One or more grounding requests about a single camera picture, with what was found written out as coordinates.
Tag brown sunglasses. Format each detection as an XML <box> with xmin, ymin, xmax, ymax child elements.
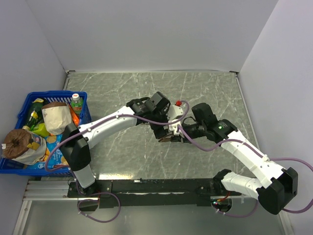
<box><xmin>158</xmin><ymin>134</ymin><xmax>181</xmax><ymax>142</ymax></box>

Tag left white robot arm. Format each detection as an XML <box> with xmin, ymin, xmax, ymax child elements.
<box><xmin>60</xmin><ymin>92</ymin><xmax>171</xmax><ymax>197</ymax></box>

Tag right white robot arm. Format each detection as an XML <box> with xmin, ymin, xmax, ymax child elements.
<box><xmin>178</xmin><ymin>103</ymin><xmax>298</xmax><ymax>214</ymax></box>

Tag green drink bottle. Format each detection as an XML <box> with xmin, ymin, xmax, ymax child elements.
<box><xmin>70</xmin><ymin>93</ymin><xmax>84</xmax><ymax>115</ymax></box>

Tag brown paper bag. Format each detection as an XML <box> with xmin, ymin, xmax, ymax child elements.
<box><xmin>42</xmin><ymin>101</ymin><xmax>72</xmax><ymax>135</ymax></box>

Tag blue chips bag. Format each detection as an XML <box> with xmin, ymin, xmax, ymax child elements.
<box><xmin>27</xmin><ymin>134</ymin><xmax>68</xmax><ymax>170</ymax></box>

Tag green glass bottle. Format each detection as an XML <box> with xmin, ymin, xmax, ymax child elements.
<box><xmin>22</xmin><ymin>98</ymin><xmax>48</xmax><ymax>131</ymax></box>

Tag brown round bread bag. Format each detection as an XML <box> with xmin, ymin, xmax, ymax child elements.
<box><xmin>1</xmin><ymin>129</ymin><xmax>46</xmax><ymax>165</ymax></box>

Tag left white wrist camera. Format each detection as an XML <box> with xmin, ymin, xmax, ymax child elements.
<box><xmin>167</xmin><ymin>100</ymin><xmax>184</xmax><ymax>122</ymax></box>

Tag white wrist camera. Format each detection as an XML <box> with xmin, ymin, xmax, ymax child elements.
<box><xmin>168</xmin><ymin>121</ymin><xmax>184</xmax><ymax>137</ymax></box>
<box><xmin>167</xmin><ymin>100</ymin><xmax>184</xmax><ymax>122</ymax></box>

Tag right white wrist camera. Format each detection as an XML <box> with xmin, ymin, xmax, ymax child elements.
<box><xmin>168</xmin><ymin>121</ymin><xmax>184</xmax><ymax>137</ymax></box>

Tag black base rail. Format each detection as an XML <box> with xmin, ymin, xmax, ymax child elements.
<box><xmin>67</xmin><ymin>178</ymin><xmax>228</xmax><ymax>209</ymax></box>

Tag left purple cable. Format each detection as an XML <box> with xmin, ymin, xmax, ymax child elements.
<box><xmin>45</xmin><ymin>99</ymin><xmax>190</xmax><ymax>172</ymax></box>

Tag aluminium frame rail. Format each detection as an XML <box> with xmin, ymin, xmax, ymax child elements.
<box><xmin>23</xmin><ymin>180</ymin><xmax>74</xmax><ymax>201</ymax></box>

